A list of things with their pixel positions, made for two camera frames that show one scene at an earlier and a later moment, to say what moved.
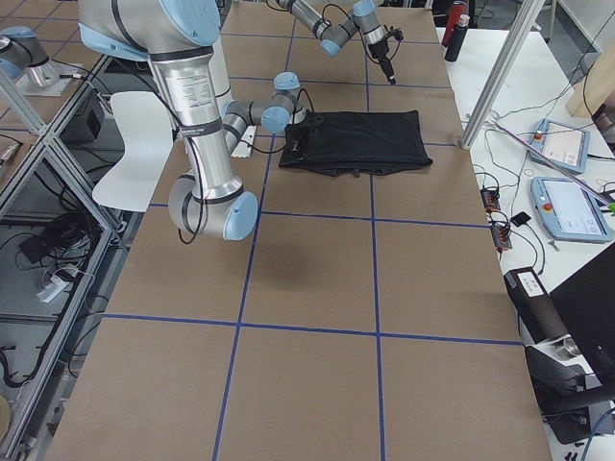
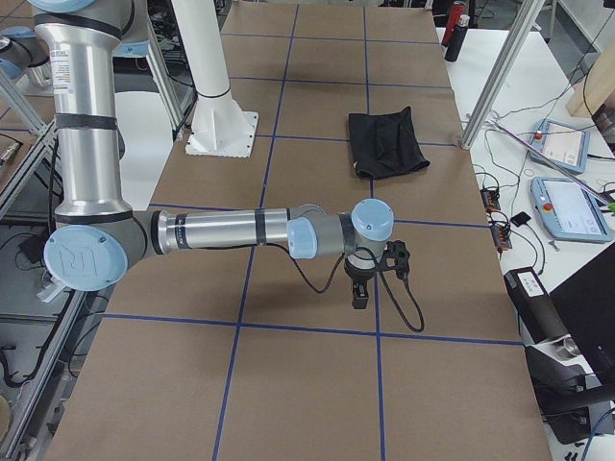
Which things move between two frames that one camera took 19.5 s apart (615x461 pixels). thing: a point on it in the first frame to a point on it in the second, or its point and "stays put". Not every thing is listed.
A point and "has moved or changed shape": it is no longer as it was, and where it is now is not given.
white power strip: [54, 289] stays put
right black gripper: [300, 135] to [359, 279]
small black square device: [520, 219] stays put
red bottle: [457, 9] stays put
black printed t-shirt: [339, 142] has moved or changed shape
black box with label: [542, 320] stays put
